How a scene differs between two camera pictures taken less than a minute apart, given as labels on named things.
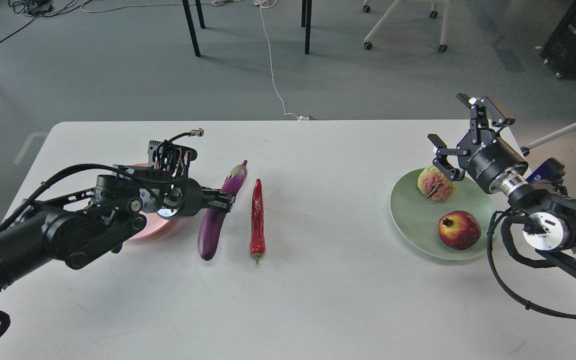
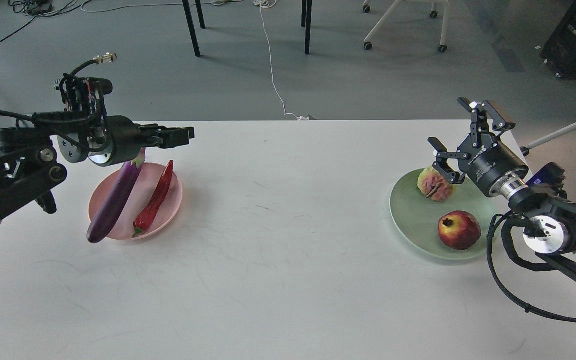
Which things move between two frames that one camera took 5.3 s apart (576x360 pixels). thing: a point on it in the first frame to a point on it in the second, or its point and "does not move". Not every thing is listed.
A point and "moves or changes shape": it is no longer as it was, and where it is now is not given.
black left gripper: x=187 y=198 to x=122 y=140
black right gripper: x=486 y=156 does not move
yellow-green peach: x=434 y=185 does not move
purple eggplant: x=214 y=219 moves or changes shape
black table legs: x=193 y=36 does not move
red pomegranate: x=459 y=230 does not move
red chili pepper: x=258 y=245 moves or changes shape
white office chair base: x=442 y=47 does not move
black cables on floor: x=37 y=8 does not move
